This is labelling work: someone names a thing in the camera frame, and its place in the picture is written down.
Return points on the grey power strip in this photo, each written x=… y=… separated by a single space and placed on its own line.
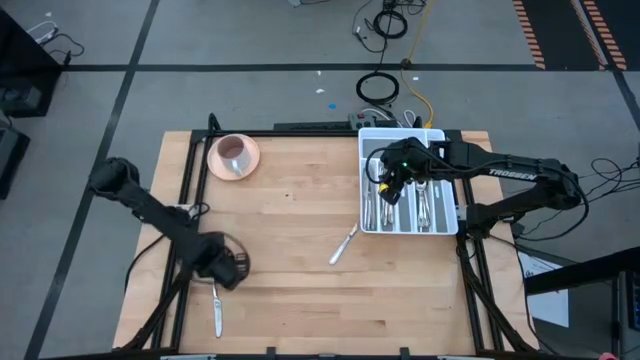
x=362 y=122

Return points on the white plastic cutlery tray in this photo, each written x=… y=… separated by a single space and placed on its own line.
x=445 y=210

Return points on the black floor box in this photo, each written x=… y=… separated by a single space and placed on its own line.
x=10 y=160

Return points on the white paper sheet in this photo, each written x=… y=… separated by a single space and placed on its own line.
x=547 y=307

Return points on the silver forks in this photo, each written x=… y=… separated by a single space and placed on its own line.
x=422 y=189

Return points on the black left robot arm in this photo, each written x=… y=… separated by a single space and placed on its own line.
x=145 y=205

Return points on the red round object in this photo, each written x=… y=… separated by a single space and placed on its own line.
x=608 y=357

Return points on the black cabinet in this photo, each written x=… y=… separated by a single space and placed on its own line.
x=20 y=60

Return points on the dark monitor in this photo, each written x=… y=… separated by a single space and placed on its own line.
x=634 y=300

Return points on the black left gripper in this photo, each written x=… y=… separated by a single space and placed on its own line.
x=217 y=255

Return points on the white light bar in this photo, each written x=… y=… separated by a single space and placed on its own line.
x=465 y=358
x=187 y=357

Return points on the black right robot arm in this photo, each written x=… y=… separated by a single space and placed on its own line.
x=515 y=172

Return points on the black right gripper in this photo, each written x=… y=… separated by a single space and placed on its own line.
x=407 y=160

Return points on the black desk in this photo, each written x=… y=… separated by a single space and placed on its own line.
x=575 y=274

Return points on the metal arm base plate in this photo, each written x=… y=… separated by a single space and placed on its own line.
x=461 y=212

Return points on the silver fork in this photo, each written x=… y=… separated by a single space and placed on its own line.
x=391 y=216
x=384 y=215
x=388 y=220
x=383 y=220
x=392 y=220
x=386 y=212
x=389 y=209

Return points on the silver spoon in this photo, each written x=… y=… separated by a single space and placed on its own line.
x=428 y=215
x=420 y=215
x=427 y=197
x=425 y=205
x=424 y=222

